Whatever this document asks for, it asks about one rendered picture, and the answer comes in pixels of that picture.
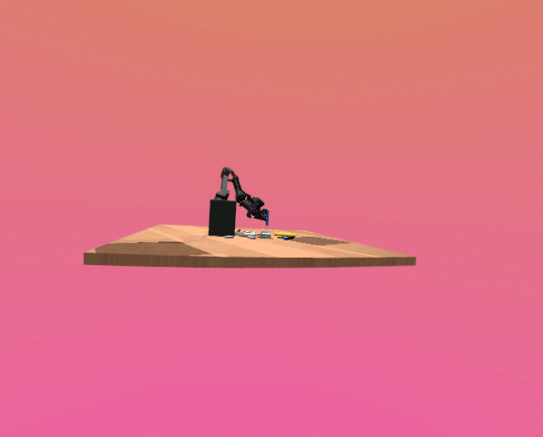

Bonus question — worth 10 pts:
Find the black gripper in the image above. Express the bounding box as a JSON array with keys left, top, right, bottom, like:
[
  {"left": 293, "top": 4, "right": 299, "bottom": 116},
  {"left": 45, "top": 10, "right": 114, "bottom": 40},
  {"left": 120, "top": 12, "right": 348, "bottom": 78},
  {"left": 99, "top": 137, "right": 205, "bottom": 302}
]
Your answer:
[{"left": 247, "top": 203, "right": 268, "bottom": 221}]

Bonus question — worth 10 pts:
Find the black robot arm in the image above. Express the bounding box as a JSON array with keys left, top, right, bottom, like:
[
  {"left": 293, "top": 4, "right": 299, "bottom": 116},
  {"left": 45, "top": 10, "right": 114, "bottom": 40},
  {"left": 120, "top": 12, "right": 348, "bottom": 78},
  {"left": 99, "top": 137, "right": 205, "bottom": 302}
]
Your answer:
[{"left": 215, "top": 168, "right": 264, "bottom": 209}]

